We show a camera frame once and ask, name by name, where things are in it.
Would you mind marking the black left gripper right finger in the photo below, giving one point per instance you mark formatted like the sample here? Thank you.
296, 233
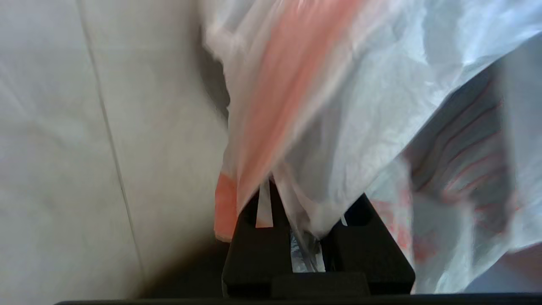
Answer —
368, 254

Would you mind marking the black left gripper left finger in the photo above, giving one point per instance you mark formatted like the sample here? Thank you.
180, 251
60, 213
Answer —
254, 254

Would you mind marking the white plastic bag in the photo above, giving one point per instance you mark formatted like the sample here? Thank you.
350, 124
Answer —
360, 106

